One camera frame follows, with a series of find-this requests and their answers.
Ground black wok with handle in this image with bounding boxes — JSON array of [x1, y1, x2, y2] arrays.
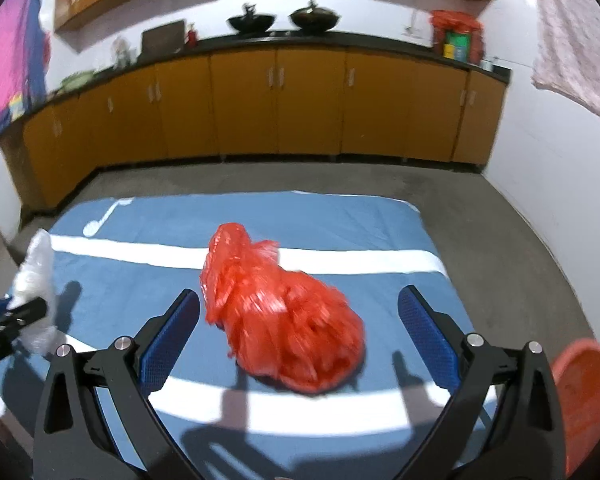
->
[[226, 3, 276, 35]]

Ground dark cutting board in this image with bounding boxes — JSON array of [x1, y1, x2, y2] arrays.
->
[[138, 20, 185, 61]]

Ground blue white striped cloth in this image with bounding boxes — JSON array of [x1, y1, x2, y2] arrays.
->
[[0, 192, 495, 479]]

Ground small red bottle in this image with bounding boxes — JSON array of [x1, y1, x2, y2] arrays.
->
[[184, 23, 198, 50]]

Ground pink floral hanging cloth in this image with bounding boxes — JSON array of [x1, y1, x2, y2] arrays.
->
[[532, 0, 600, 118]]

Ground red bag of groceries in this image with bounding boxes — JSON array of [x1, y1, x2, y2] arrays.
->
[[429, 10, 484, 65]]

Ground orange lower kitchen cabinets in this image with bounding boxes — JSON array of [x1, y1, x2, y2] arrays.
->
[[0, 32, 512, 214]]

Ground red plastic basin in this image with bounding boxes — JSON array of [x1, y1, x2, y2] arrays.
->
[[552, 338, 600, 478]]

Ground large red plastic bag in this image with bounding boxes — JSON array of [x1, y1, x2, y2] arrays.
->
[[200, 223, 365, 394]]

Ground magenta hanging cloth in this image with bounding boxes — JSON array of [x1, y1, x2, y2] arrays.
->
[[0, 0, 50, 133]]

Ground clear plastic film piece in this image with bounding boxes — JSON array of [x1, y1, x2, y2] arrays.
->
[[7, 229, 57, 356]]

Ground white cup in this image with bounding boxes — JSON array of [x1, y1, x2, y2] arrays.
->
[[480, 58, 498, 73]]

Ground green bowl on counter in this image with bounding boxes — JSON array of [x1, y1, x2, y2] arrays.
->
[[59, 70, 95, 92]]

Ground black lidded wok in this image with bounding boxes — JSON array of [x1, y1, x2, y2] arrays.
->
[[289, 0, 340, 35]]

